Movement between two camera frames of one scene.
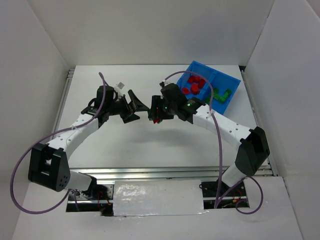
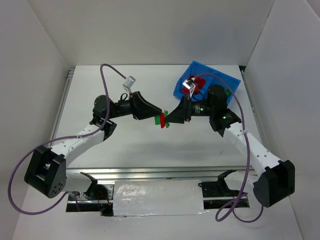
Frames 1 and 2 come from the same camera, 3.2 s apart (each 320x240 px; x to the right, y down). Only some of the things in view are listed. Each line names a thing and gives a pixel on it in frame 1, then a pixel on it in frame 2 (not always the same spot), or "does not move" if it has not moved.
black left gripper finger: [131, 118] → [144, 115]
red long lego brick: [201, 83] does not move
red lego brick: [156, 120] → [162, 120]
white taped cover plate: [134, 198] does not move
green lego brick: [228, 91] does not move
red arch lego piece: [185, 90] does not move
